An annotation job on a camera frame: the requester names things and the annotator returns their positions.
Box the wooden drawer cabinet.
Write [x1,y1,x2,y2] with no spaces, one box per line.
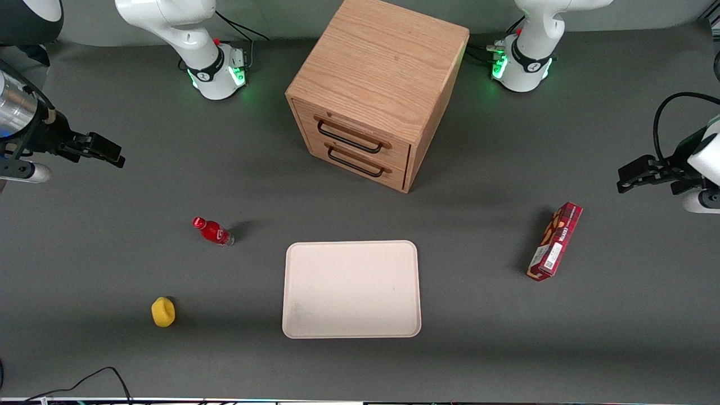
[285,0,470,194]

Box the red cookie box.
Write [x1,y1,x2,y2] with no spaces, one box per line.
[526,201,584,282]

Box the black arm base cable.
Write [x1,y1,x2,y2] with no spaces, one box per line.
[465,16,527,66]
[215,10,271,69]

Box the black right arm base cable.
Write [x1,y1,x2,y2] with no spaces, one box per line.
[215,10,271,69]

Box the black left arm base cable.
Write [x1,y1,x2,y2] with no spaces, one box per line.
[465,16,527,66]

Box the red plastic bottle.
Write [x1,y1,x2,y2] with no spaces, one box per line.
[192,217,236,247]

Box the yellow lemon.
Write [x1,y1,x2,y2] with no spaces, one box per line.
[151,296,176,329]

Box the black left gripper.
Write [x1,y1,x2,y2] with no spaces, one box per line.
[616,127,707,195]

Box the aluminium frame profile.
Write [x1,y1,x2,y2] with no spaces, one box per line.
[697,2,720,28]

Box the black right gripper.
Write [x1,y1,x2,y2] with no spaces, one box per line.
[25,108,126,169]

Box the wooden drawer with tray interior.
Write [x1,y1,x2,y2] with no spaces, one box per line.
[291,99,412,171]

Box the black cable at table edge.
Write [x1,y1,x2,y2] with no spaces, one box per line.
[22,366,133,405]

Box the black metal drawer handle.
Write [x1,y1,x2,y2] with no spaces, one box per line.
[325,142,393,178]
[313,115,393,154]

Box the wooden drawer front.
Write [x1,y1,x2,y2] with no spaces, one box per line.
[307,132,410,192]

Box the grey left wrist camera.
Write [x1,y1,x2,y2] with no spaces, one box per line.
[682,187,720,215]

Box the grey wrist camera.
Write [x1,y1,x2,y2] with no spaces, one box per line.
[0,159,52,184]
[682,187,720,215]

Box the beige rectangular tray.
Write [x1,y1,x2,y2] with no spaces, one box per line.
[282,240,422,340]

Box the black left gripper cable loop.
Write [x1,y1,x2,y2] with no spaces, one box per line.
[652,92,720,165]

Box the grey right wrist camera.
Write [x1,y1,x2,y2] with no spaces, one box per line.
[0,159,52,184]

